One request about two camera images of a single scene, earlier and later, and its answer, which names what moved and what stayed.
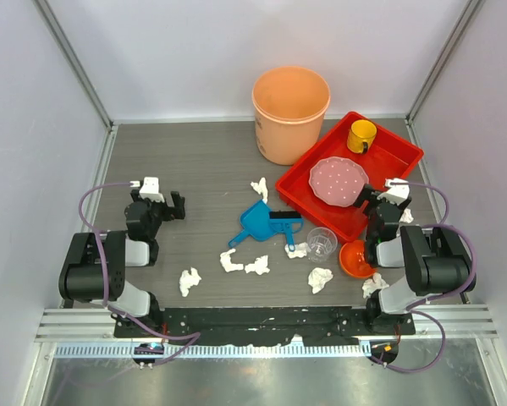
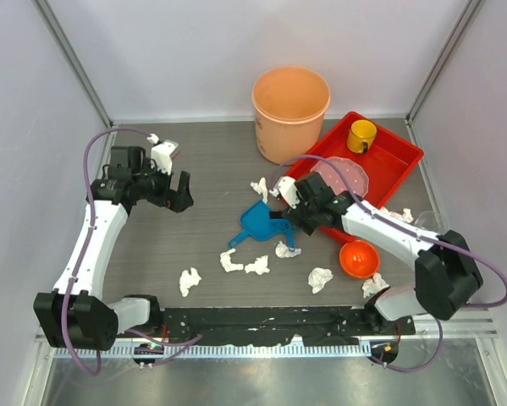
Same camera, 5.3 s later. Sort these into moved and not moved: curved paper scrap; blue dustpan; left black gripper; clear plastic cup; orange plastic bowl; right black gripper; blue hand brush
Moved: right black gripper; left black gripper; clear plastic cup
Not moved: blue dustpan; blue hand brush; curved paper scrap; orange plastic bowl
